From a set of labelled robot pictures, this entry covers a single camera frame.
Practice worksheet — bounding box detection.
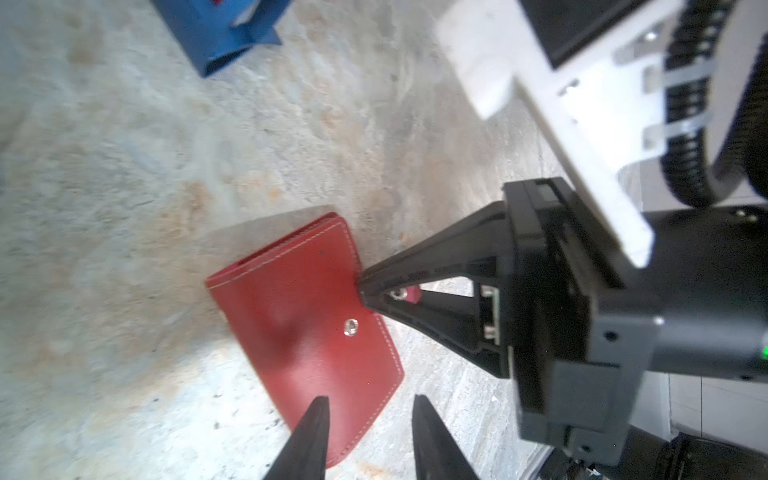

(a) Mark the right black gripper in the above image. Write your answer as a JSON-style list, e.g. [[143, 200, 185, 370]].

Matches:
[[358, 178, 767, 466]]

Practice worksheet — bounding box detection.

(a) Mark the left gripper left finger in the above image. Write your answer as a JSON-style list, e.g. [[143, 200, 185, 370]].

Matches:
[[264, 396, 330, 480]]

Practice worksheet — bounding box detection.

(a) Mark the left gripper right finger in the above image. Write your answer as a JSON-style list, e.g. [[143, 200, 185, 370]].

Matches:
[[411, 395, 479, 480]]

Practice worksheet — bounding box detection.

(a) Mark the red card holder wallet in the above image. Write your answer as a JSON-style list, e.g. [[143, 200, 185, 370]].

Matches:
[[205, 212, 404, 467]]

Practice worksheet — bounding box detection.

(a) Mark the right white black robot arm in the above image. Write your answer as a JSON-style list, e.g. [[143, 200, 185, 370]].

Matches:
[[358, 178, 767, 479]]

